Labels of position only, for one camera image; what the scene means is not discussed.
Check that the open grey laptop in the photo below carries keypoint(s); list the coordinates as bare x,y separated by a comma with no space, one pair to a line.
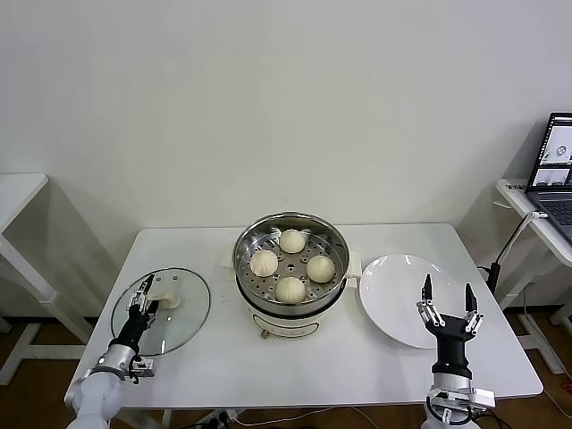
552,147

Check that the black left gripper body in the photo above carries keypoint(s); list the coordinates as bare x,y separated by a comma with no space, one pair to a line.
130,328

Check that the white floor power strip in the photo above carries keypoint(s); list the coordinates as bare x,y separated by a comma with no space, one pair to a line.
219,418

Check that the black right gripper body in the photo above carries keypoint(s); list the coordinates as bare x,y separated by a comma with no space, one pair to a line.
451,342

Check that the steel perforated steamer basket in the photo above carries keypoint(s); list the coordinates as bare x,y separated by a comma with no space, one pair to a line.
333,277

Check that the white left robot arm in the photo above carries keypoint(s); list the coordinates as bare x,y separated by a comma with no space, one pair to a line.
98,393

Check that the white round plate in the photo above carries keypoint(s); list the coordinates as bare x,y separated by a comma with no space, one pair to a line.
389,295

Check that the white side table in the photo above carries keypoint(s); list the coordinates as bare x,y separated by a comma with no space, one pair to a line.
22,187

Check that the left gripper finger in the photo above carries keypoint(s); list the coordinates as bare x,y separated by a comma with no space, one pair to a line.
139,297
153,310

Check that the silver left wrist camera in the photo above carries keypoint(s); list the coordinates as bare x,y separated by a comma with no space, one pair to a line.
144,367

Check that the white steamed baozi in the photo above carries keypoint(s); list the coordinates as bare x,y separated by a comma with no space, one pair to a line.
290,289
292,241
263,263
320,268

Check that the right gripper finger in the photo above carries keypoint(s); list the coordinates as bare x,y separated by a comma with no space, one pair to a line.
429,306
473,315

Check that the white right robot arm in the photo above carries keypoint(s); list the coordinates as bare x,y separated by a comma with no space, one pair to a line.
451,384

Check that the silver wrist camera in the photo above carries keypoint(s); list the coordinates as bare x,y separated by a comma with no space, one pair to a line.
144,367
485,397

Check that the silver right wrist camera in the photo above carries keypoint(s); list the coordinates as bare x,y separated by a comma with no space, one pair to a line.
485,397

